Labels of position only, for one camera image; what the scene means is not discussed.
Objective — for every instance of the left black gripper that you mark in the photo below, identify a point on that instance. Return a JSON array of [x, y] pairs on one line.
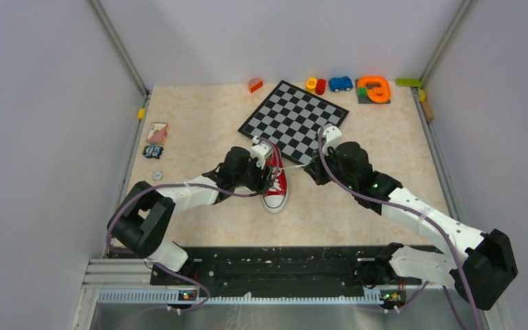
[[261, 183]]

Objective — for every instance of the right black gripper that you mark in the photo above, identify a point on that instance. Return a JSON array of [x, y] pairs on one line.
[[315, 168]]

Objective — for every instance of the red canvas sneaker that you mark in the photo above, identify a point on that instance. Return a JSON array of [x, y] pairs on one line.
[[275, 197]]

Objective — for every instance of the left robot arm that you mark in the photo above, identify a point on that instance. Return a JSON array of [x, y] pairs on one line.
[[141, 221]]

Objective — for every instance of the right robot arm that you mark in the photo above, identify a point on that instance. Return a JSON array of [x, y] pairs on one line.
[[478, 265]]

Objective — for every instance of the black grey checkerboard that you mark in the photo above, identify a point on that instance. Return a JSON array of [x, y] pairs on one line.
[[290, 118]]

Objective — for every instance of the red toy cylinder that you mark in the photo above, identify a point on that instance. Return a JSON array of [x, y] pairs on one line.
[[321, 86]]

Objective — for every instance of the yellow toy cylinder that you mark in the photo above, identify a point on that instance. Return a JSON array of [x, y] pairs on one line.
[[311, 84]]

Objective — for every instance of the blue toy car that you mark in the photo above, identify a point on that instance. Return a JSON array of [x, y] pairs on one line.
[[338, 84]]

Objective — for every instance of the orange half-round toy block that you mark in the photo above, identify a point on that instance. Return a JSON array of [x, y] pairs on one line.
[[254, 84]]

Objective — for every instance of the orange curved track toy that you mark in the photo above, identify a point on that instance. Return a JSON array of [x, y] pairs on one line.
[[373, 90]]

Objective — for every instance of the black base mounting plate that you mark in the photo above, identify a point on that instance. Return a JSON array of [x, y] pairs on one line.
[[292, 272]]

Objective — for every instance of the pink tangram card box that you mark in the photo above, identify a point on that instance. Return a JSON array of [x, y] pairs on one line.
[[157, 133]]

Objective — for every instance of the small blue toy robot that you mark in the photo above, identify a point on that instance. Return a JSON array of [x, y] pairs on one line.
[[152, 151]]

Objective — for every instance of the green flat block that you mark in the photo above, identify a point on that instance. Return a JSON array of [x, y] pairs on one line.
[[409, 82]]

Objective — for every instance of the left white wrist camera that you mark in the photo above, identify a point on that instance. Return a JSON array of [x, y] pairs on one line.
[[261, 150]]

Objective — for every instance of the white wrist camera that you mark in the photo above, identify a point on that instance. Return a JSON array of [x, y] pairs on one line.
[[261, 150], [331, 137]]

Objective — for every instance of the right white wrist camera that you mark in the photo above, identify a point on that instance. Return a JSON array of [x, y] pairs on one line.
[[331, 137]]

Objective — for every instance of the wooden block on rail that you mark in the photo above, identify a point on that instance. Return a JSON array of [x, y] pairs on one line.
[[428, 112]]

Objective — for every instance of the yellow clip on rail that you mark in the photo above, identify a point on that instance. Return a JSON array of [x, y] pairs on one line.
[[141, 114]]

